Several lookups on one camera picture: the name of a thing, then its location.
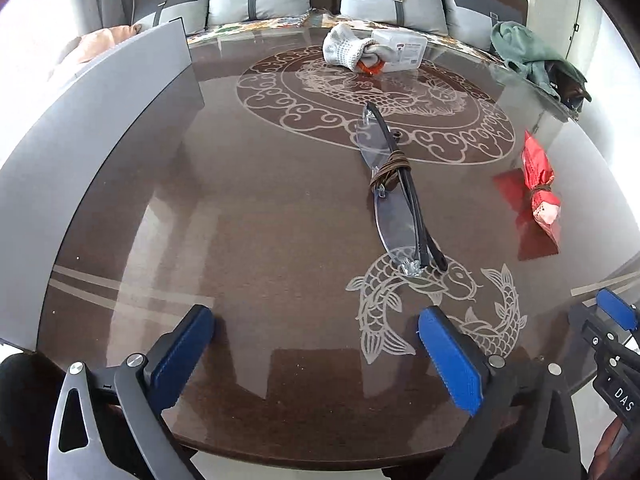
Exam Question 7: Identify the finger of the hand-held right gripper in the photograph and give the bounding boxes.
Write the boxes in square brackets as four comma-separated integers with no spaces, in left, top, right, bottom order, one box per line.
[596,287,640,332]
[569,304,622,349]

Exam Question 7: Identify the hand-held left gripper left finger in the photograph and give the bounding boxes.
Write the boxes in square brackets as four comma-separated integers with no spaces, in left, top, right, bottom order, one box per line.
[47,304,216,480]

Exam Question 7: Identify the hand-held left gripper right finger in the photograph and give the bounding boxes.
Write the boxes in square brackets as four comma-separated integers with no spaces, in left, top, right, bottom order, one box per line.
[417,306,583,480]

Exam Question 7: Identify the red foil packet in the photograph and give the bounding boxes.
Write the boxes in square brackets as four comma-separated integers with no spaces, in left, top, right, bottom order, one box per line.
[521,130,562,226]

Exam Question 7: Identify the clear glasses with rubber band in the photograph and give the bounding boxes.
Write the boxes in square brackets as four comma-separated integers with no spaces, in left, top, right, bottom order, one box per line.
[356,101,448,277]

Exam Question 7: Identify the white cardboard box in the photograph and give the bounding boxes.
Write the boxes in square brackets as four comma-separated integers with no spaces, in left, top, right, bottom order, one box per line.
[0,16,206,348]

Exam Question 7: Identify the dark brown bag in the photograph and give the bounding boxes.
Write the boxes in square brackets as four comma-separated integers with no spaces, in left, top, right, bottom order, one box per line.
[545,60,588,111]

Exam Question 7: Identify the green crumpled cloth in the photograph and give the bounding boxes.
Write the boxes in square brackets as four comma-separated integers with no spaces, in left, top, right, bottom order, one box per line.
[490,21,591,103]

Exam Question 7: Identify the white door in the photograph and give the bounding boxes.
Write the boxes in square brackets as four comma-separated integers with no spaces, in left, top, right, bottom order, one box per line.
[527,0,608,68]

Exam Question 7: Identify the pink crumpled blanket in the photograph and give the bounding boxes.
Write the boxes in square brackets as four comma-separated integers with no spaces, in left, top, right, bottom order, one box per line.
[47,25,143,81]

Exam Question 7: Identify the white knit glove orange cuff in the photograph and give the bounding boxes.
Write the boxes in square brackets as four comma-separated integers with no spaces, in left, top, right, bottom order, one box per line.
[322,22,386,75]

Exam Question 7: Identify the floral crochet sofa cover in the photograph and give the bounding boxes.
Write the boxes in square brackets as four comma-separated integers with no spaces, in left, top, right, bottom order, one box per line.
[187,14,331,46]

